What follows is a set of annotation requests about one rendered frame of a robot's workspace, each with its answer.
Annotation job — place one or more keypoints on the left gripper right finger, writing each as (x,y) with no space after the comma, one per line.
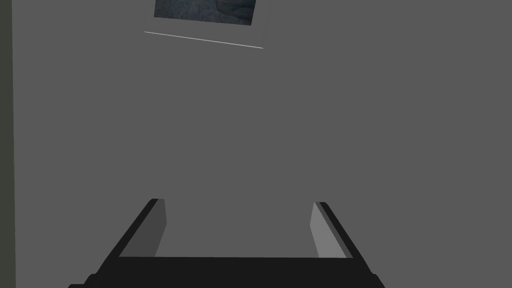
(328,236)

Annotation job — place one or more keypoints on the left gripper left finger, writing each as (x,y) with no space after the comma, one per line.
(144,236)

